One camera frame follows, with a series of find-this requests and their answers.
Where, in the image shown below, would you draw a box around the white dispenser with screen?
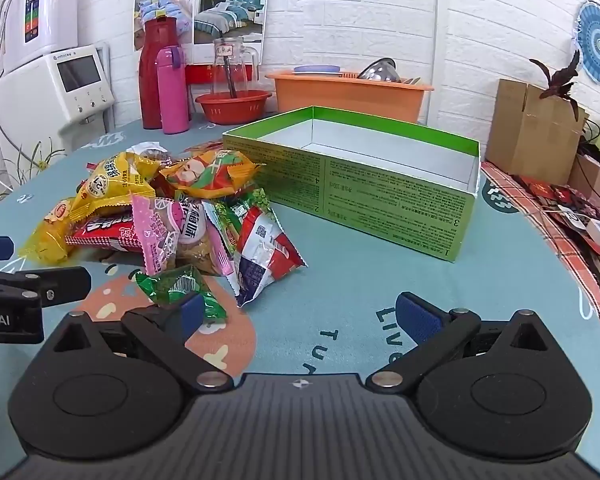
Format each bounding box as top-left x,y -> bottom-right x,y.
0,44 -> 116,157

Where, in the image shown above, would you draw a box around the blue-lid container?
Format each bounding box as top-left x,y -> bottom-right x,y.
293,64 -> 341,76

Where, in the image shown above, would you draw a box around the white water purifier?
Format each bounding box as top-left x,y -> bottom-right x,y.
0,0 -> 80,73

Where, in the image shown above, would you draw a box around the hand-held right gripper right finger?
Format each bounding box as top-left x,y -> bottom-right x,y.
365,291 -> 556,393

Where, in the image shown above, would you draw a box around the red plastic basket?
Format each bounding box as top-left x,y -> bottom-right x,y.
195,90 -> 273,126

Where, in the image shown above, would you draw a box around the wall poster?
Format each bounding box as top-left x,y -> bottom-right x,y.
132,0 -> 272,86

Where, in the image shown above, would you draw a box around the dark purple plant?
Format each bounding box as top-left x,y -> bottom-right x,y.
529,50 -> 584,122

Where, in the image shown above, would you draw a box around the white wall conduit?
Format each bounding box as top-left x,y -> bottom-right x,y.
431,0 -> 444,126

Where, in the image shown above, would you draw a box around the small brown cardboard box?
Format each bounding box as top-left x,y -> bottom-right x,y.
567,152 -> 600,211

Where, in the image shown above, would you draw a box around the orange plastic basin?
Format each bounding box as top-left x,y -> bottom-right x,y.
265,71 -> 435,125

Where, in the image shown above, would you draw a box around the red checked cloth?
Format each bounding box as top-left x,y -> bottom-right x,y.
480,160 -> 600,337

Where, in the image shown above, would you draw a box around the pink thermos bottle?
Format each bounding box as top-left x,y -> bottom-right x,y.
156,46 -> 191,135

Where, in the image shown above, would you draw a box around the green cardboard box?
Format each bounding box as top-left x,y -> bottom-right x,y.
222,106 -> 481,262

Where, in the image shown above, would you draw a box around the blue mandala wall decoration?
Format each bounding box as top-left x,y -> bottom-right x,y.
574,0 -> 600,86

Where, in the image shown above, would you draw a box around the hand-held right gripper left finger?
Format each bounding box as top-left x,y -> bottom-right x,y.
45,292 -> 235,393

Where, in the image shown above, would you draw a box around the yellow flowered plant sprigs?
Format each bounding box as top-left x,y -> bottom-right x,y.
0,139 -> 67,212

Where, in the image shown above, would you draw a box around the glass pitcher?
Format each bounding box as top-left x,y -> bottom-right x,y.
211,37 -> 261,98

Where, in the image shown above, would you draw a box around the red thermos jug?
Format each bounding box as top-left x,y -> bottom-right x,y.
139,17 -> 191,130

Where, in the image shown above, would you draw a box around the dark stirring stick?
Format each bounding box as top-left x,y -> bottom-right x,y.
224,54 -> 239,99

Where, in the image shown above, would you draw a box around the green snack packet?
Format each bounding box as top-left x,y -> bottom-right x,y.
134,265 -> 228,322

